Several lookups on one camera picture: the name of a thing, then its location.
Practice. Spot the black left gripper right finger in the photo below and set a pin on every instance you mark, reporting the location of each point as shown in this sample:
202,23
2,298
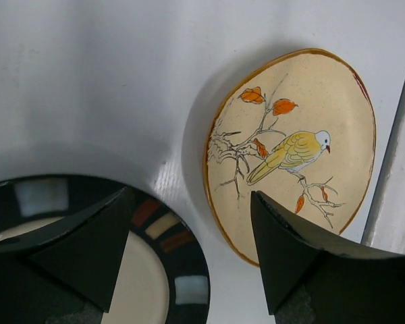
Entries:
309,271

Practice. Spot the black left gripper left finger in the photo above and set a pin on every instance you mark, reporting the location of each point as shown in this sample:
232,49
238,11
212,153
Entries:
62,266

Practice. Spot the black rimmed cream plate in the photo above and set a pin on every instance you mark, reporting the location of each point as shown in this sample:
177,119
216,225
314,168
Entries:
163,276

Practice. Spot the cream bird painted plate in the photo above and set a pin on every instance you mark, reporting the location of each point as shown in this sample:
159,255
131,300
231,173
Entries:
302,130

